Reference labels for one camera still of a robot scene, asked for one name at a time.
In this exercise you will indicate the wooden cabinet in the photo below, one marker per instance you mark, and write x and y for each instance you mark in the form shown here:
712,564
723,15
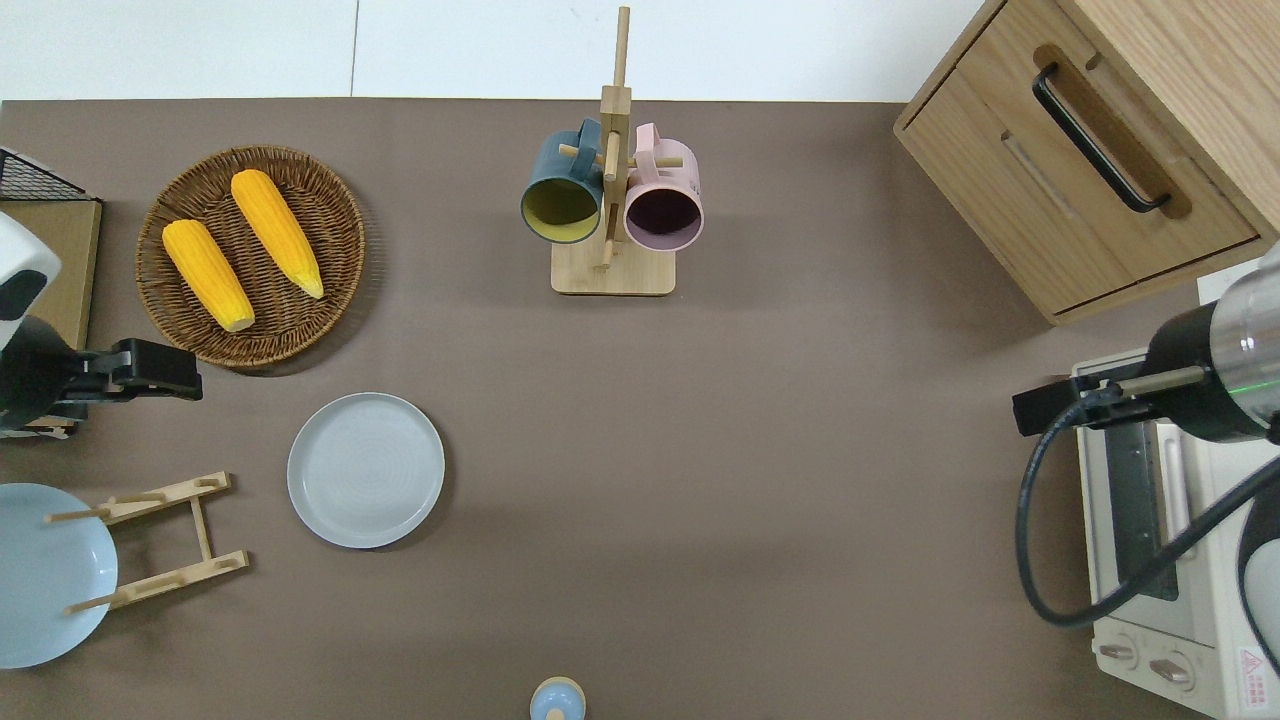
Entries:
1000,150

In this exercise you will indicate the pink mug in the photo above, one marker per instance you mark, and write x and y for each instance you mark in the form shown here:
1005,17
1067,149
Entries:
664,215

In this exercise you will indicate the brown wicker basket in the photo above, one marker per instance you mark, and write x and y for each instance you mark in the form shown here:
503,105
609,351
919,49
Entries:
320,210

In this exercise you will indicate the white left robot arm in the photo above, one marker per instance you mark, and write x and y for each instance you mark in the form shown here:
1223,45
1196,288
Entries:
20,270

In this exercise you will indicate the light blue plate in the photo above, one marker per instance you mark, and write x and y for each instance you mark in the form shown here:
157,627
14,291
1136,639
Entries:
45,590

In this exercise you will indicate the blue service bell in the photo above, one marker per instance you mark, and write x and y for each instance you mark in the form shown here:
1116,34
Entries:
557,702

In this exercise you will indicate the wooden mug tree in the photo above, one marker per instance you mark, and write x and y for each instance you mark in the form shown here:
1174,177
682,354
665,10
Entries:
613,272

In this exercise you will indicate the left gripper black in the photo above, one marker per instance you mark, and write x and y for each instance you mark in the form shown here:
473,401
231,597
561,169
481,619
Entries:
98,375

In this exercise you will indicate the white toaster oven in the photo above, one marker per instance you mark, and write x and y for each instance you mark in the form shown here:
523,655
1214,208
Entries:
1220,600

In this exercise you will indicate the yellow corn cob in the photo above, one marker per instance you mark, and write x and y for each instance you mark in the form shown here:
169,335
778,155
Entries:
207,274
276,232

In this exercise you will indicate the red triangle warning sticker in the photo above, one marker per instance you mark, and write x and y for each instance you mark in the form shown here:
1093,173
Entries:
1258,668

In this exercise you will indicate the wooden plate rack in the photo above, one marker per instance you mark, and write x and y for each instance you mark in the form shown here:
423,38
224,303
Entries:
203,528

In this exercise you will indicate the dark teal mug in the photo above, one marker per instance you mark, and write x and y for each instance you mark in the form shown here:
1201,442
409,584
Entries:
560,205

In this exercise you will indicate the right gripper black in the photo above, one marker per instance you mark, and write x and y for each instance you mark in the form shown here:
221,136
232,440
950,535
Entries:
1115,398

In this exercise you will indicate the oven control knob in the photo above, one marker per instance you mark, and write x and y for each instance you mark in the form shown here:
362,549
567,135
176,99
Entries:
1118,654
1170,670

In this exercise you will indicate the gray plate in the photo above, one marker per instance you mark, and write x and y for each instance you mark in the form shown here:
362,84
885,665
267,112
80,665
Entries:
366,470

